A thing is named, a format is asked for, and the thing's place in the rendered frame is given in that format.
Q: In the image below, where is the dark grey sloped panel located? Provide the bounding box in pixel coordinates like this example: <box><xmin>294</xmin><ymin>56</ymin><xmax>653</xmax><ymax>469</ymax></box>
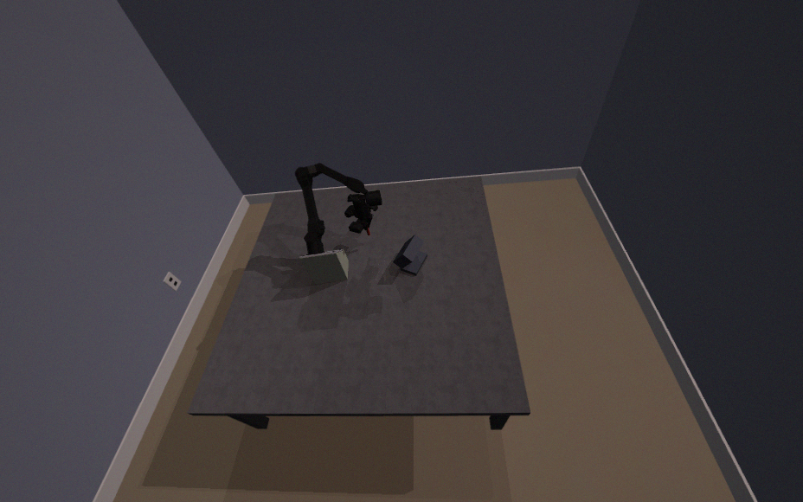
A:
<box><xmin>393</xmin><ymin>235</ymin><xmax>427</xmax><ymax>276</ymax></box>

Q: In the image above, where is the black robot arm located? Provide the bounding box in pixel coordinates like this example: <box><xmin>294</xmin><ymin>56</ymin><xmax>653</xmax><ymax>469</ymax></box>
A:
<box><xmin>295</xmin><ymin>163</ymin><xmax>382</xmax><ymax>255</ymax></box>

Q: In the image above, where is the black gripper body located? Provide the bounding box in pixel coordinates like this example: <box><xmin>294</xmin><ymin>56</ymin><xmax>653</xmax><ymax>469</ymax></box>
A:
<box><xmin>349</xmin><ymin>203</ymin><xmax>378</xmax><ymax>234</ymax></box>

